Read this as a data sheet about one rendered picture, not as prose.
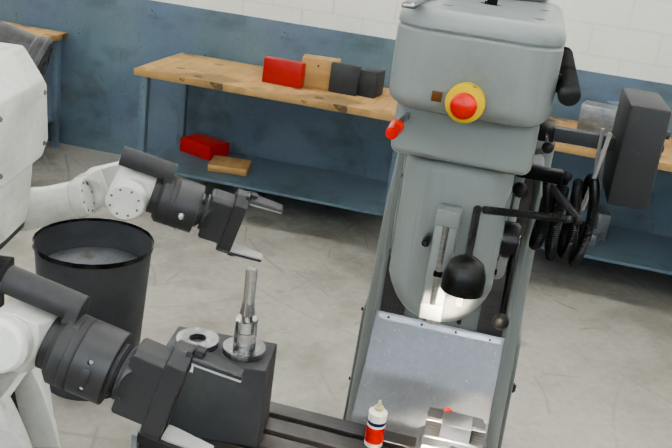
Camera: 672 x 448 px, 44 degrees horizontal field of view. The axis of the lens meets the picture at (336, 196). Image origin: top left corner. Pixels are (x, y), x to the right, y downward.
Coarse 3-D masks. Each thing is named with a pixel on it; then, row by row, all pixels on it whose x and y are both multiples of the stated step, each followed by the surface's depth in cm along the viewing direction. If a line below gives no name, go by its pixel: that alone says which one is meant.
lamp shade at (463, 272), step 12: (456, 264) 139; (468, 264) 138; (480, 264) 139; (444, 276) 140; (456, 276) 138; (468, 276) 138; (480, 276) 138; (444, 288) 140; (456, 288) 138; (468, 288) 138; (480, 288) 139
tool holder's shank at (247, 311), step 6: (246, 270) 169; (252, 270) 168; (246, 276) 169; (252, 276) 168; (246, 282) 169; (252, 282) 169; (246, 288) 169; (252, 288) 169; (246, 294) 170; (252, 294) 170; (246, 300) 170; (252, 300) 170; (246, 306) 170; (252, 306) 171; (240, 312) 172; (246, 312) 171; (252, 312) 171; (246, 318) 172
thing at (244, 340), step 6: (234, 330) 173; (240, 330) 171; (246, 330) 171; (252, 330) 172; (234, 336) 173; (240, 336) 172; (246, 336) 172; (252, 336) 172; (234, 342) 173; (240, 342) 172; (246, 342) 172; (252, 342) 173; (240, 348) 172; (246, 348) 173; (252, 348) 173
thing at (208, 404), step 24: (192, 336) 177; (216, 336) 177; (240, 360) 171; (264, 360) 173; (192, 384) 172; (216, 384) 172; (240, 384) 171; (264, 384) 170; (192, 408) 174; (216, 408) 173; (240, 408) 173; (264, 408) 176; (192, 432) 176; (216, 432) 175; (240, 432) 175
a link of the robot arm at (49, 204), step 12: (36, 192) 145; (48, 192) 144; (60, 192) 144; (36, 204) 144; (48, 204) 144; (60, 204) 144; (36, 216) 144; (48, 216) 145; (60, 216) 145; (72, 216) 145; (24, 228) 146; (36, 228) 147
